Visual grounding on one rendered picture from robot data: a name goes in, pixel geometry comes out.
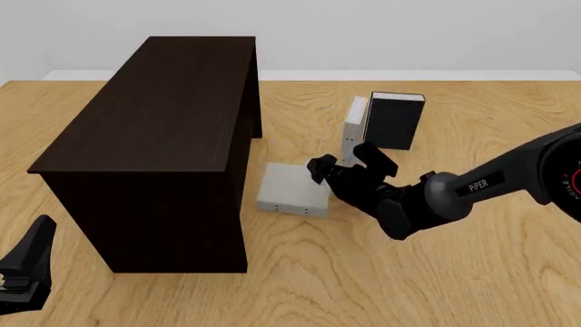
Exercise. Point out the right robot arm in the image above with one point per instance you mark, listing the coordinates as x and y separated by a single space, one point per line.
499 177

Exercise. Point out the dark wooden cabinet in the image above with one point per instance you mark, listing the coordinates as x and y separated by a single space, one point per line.
150 136

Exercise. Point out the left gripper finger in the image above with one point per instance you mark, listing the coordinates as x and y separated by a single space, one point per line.
34 243

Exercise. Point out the white book, narrow spine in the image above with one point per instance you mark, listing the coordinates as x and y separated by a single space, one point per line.
353 129

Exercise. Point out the black book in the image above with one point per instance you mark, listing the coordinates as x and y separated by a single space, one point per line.
392 122

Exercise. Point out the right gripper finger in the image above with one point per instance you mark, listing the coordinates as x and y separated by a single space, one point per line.
321 168
377 159

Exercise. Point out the white book, wide cover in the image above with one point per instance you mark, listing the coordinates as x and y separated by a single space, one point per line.
286 190

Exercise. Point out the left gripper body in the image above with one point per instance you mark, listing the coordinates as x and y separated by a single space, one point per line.
22 293

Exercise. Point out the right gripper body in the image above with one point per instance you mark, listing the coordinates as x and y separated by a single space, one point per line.
358 190

